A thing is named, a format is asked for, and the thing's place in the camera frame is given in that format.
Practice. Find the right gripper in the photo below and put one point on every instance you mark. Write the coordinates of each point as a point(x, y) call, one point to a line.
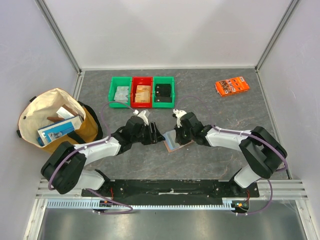
point(180, 133)

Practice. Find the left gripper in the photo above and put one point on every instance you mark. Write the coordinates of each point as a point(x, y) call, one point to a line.
point(153, 137)

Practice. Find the tan leather card holder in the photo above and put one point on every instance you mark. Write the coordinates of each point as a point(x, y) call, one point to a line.
point(170, 141)

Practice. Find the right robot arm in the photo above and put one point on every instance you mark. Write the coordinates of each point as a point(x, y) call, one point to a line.
point(263, 153)

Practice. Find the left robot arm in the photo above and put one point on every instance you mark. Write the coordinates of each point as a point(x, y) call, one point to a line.
point(64, 169)

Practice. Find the beige cards in red bin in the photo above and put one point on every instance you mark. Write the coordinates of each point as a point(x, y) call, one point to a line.
point(142, 94)

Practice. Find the black cards in green bin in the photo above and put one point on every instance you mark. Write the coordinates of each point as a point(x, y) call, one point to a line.
point(163, 93)

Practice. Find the grey cards in green bin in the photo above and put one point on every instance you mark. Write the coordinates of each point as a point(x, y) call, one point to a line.
point(122, 94)

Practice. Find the left green plastic bin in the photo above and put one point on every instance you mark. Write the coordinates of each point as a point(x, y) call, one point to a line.
point(115, 82)

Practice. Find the green plastic bin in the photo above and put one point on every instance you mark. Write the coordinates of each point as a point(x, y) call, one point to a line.
point(115, 82)
point(164, 79)

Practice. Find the right green plastic bin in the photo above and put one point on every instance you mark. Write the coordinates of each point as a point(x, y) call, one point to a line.
point(164, 79)

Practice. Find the red plastic bin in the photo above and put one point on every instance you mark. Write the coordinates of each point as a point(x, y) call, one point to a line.
point(141, 80)

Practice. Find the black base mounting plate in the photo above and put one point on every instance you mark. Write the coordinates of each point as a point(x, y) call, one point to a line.
point(164, 192)

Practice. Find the orange screw box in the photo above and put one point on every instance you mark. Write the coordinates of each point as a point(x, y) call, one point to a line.
point(231, 86)

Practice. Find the white packet in bag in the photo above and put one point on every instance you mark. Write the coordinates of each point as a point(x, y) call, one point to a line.
point(64, 113)

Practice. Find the brown item in bag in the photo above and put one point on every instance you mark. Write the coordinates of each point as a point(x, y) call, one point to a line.
point(56, 119)

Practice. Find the cream and tan tote bag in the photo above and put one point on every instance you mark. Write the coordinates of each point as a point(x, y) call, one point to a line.
point(45, 105)

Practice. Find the blue book in bag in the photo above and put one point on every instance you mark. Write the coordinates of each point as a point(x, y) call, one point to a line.
point(57, 130)

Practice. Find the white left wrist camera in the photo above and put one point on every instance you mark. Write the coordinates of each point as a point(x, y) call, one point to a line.
point(144, 114)

